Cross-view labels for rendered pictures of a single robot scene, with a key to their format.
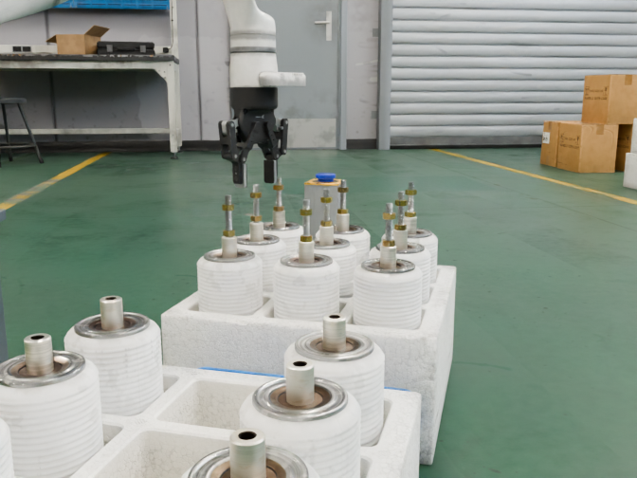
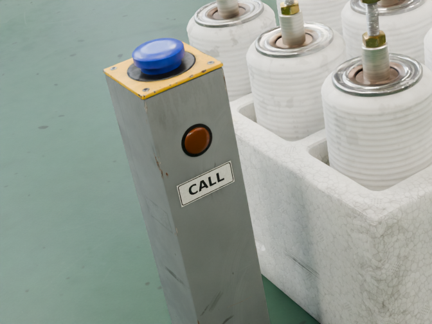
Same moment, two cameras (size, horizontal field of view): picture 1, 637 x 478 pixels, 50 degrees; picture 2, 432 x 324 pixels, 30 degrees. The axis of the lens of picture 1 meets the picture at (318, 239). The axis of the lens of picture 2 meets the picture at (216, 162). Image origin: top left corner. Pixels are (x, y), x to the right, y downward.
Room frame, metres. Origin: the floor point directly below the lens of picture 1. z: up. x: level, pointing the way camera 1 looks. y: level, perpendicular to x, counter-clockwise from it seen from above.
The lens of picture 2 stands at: (1.72, 0.44, 0.56)
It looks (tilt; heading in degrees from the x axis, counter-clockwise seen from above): 31 degrees down; 230
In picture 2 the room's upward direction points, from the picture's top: 12 degrees counter-clockwise
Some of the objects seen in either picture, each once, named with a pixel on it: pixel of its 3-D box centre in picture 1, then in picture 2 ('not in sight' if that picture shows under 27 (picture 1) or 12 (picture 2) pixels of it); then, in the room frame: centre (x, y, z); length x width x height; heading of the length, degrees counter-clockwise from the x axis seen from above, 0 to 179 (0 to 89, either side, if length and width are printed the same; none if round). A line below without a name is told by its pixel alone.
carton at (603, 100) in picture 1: (612, 99); not in sight; (4.44, -1.87, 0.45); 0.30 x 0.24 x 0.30; 10
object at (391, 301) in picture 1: (386, 328); not in sight; (0.92, -0.10, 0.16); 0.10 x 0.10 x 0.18
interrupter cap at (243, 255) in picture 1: (229, 256); not in sight; (0.98, 0.13, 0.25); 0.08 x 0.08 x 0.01
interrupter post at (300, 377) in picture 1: (300, 383); not in sight; (0.50, 0.01, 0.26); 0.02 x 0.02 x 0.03
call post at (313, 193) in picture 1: (324, 258); (199, 231); (1.37, -0.01, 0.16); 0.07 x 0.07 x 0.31; 75
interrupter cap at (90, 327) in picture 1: (112, 325); not in sight; (0.67, 0.21, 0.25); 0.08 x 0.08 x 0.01
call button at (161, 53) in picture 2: (325, 178); (159, 59); (1.37, -0.01, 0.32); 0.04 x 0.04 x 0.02
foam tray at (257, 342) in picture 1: (326, 340); (396, 137); (1.07, -0.01, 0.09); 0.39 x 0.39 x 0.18; 75
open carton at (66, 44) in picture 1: (79, 42); not in sight; (5.49, 1.86, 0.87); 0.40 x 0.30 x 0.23; 84
